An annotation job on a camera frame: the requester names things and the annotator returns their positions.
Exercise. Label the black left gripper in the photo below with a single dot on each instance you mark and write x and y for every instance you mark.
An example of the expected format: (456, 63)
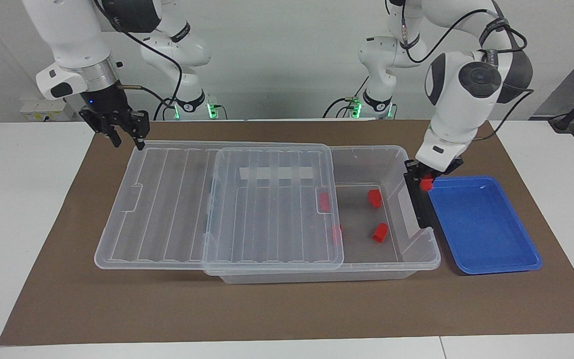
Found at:
(446, 167)

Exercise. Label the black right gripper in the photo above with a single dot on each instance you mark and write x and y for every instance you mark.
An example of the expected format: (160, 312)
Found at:
(107, 107)

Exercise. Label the red block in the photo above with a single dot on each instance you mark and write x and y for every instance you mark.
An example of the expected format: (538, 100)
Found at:
(380, 233)
(324, 201)
(425, 185)
(374, 198)
(337, 234)

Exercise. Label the clear ribbed plastic lid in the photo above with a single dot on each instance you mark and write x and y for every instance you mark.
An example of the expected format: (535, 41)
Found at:
(167, 209)

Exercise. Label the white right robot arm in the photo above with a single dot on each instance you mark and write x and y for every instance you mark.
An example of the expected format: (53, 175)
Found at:
(75, 30)

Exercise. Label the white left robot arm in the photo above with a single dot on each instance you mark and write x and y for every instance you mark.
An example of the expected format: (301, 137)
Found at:
(466, 99)

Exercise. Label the dark grey box latch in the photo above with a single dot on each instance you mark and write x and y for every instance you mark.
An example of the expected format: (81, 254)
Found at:
(419, 204)

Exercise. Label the clear plastic storage box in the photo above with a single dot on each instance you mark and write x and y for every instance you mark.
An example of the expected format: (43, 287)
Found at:
(366, 164)

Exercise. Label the blue plastic tray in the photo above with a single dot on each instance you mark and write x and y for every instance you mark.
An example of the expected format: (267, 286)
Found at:
(486, 234)

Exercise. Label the brown table mat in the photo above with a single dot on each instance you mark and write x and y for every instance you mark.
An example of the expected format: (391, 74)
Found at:
(287, 309)

